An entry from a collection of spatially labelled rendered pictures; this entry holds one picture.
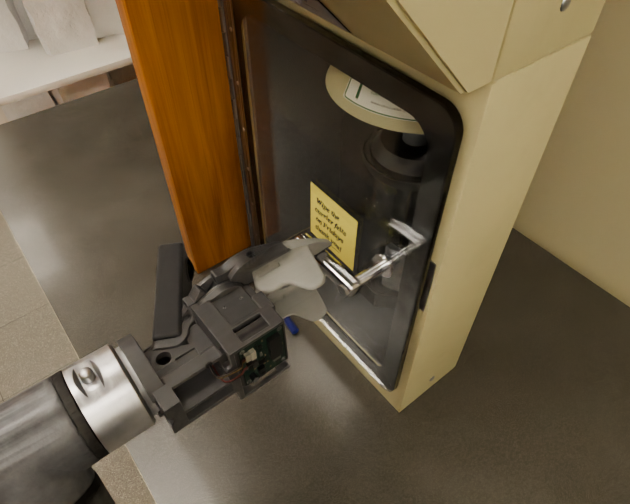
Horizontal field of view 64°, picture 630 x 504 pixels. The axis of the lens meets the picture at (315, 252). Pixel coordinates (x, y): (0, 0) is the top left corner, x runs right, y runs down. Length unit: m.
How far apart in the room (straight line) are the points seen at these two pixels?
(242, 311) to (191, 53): 0.33
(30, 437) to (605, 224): 0.79
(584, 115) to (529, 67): 0.47
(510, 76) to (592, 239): 0.59
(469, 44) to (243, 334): 0.26
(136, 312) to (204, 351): 0.40
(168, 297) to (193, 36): 0.31
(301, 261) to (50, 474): 0.25
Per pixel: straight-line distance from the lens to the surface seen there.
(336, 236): 0.54
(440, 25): 0.28
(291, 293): 0.50
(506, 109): 0.38
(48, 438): 0.41
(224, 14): 0.58
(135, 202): 1.00
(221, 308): 0.43
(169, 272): 0.48
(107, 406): 0.41
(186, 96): 0.66
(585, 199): 0.89
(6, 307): 2.27
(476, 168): 0.39
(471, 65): 0.32
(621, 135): 0.83
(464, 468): 0.69
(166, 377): 0.42
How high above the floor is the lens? 1.57
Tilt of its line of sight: 48 degrees down
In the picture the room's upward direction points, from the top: straight up
